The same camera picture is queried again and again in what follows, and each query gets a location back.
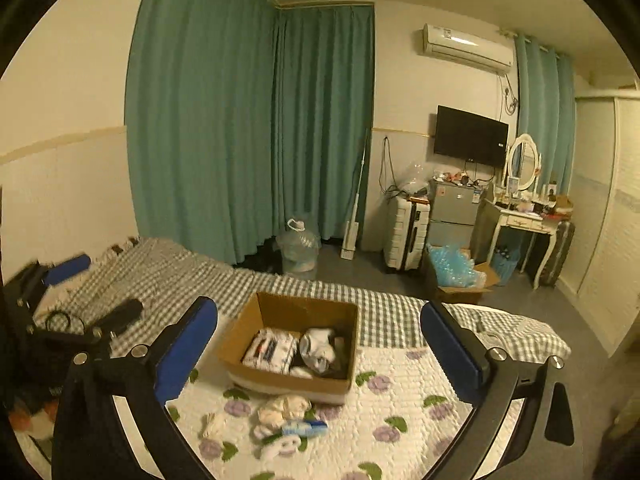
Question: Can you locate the white oval vanity mirror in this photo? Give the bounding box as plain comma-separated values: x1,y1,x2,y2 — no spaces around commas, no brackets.
505,133,543,194

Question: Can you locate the white flat mop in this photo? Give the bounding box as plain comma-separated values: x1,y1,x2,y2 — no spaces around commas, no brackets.
340,129,371,260

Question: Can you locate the black wall cable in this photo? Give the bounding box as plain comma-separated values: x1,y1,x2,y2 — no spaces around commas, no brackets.
378,136,402,197

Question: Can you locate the dark suitcase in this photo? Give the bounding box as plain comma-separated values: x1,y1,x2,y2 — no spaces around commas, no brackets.
542,219,576,289

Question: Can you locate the black wall television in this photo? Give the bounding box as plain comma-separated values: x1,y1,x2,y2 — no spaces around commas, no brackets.
433,105,510,169

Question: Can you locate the clear water jug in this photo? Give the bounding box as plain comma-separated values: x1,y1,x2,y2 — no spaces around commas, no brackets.
276,218,321,277

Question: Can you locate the white suitcase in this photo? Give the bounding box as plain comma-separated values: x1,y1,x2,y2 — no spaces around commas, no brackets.
383,195,432,269

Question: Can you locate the pile of blue plastic bottles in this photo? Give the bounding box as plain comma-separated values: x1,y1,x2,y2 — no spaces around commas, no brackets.
426,244,489,289

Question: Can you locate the white sock with green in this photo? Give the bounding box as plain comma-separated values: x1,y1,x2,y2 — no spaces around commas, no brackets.
259,435,304,462

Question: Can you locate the cardboard box of bottles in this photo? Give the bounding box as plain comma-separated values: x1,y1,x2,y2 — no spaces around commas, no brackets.
423,245,501,304

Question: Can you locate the white wardrobe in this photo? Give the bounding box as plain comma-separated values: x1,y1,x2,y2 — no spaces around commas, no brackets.
554,81,640,358

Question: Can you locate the white air conditioner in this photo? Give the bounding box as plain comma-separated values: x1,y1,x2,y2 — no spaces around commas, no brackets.
422,22,515,77

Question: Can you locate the white floral quilt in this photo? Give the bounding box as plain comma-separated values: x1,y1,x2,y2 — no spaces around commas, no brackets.
14,344,527,480

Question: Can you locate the clear plastic bag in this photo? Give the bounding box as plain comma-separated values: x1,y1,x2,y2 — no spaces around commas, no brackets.
399,161,434,197

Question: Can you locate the white dressing table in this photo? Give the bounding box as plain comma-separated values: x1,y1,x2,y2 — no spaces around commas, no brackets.
486,194,562,289

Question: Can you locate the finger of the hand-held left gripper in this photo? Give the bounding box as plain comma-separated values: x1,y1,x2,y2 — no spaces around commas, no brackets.
92,298,145,337
42,254,93,287

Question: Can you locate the cream sock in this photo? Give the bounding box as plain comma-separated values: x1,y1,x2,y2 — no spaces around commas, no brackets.
257,394,312,432

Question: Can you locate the narrow green curtain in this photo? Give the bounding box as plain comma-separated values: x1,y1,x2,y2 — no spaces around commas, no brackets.
272,4,376,245

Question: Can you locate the green curtain with eyelets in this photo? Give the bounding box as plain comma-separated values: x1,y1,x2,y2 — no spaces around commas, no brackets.
514,34,577,202

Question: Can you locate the small white sock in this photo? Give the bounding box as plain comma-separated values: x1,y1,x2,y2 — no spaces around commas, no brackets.
202,412,232,439

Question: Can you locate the white grey sock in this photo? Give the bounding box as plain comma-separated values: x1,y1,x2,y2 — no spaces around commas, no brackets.
291,327,340,378

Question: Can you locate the grey small fridge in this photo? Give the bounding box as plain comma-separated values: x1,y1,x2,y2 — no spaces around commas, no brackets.
428,179,484,252

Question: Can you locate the blue striped sock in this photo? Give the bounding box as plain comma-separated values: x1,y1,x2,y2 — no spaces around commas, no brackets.
279,420,329,439

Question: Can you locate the wide green curtain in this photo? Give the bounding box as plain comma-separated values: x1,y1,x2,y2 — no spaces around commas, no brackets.
124,0,277,267

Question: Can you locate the white patterned sock bundle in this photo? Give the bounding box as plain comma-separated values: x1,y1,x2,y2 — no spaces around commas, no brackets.
242,328,301,375

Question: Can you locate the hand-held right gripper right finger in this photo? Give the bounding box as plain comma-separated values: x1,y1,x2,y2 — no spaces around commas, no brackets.
419,299,585,480

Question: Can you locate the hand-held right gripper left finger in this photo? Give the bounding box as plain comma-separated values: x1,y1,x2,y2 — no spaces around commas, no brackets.
52,296,219,480

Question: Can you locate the dark sock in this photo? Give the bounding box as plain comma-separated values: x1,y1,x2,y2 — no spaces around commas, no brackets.
322,335,354,380

